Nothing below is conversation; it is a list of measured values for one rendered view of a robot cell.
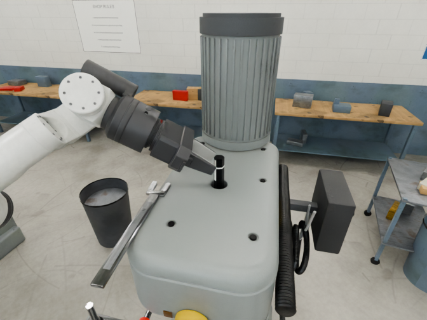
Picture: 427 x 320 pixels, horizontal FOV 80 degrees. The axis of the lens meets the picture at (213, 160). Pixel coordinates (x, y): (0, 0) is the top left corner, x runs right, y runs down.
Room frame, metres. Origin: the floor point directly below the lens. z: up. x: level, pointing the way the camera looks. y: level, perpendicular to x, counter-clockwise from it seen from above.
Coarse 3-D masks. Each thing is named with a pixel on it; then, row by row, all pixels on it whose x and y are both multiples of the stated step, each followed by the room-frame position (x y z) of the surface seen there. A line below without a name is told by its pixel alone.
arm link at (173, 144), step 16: (144, 112) 0.43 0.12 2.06; (160, 112) 0.46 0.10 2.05; (128, 128) 0.41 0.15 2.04; (144, 128) 0.41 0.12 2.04; (160, 128) 0.43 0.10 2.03; (176, 128) 0.47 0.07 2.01; (128, 144) 0.41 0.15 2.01; (144, 144) 0.41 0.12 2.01; (160, 144) 0.41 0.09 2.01; (176, 144) 0.41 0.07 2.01; (192, 144) 0.43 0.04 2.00; (160, 160) 0.41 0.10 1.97; (176, 160) 0.39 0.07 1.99
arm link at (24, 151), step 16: (16, 128) 0.38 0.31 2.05; (0, 144) 0.35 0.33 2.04; (16, 144) 0.36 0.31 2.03; (32, 144) 0.36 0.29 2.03; (0, 160) 0.34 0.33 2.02; (16, 160) 0.35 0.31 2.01; (32, 160) 0.36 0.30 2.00; (0, 176) 0.33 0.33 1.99; (16, 176) 0.35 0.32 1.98; (0, 192) 0.36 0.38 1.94; (0, 208) 0.33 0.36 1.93; (0, 224) 0.32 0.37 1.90
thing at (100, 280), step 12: (156, 192) 0.41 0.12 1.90; (144, 204) 0.37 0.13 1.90; (144, 216) 0.34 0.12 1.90; (132, 228) 0.31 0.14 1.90; (120, 240) 0.29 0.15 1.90; (132, 240) 0.29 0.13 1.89; (120, 252) 0.26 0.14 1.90; (108, 264) 0.24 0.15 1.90; (96, 276) 0.22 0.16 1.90; (108, 276) 0.22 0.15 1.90
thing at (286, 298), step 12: (288, 180) 0.60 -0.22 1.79; (288, 192) 0.54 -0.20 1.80; (288, 204) 0.49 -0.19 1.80; (288, 216) 0.44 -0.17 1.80; (288, 228) 0.41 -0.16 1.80; (288, 240) 0.37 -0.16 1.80; (288, 252) 0.34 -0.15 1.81; (288, 264) 0.31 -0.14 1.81; (276, 276) 0.29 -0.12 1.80; (288, 276) 0.29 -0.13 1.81; (276, 288) 0.27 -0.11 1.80; (288, 288) 0.26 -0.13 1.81; (276, 300) 0.25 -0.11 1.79; (288, 300) 0.24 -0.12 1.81; (288, 312) 0.23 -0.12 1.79
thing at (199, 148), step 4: (196, 140) 0.48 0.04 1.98; (196, 144) 0.48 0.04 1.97; (200, 144) 0.48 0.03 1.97; (196, 148) 0.48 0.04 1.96; (200, 148) 0.48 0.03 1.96; (204, 148) 0.48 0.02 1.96; (208, 148) 0.48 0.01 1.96; (196, 152) 0.48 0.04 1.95; (200, 152) 0.48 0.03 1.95; (204, 152) 0.48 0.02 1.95; (208, 152) 0.48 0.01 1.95; (212, 152) 0.48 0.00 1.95; (204, 156) 0.48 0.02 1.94; (208, 156) 0.48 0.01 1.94; (212, 156) 0.48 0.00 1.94
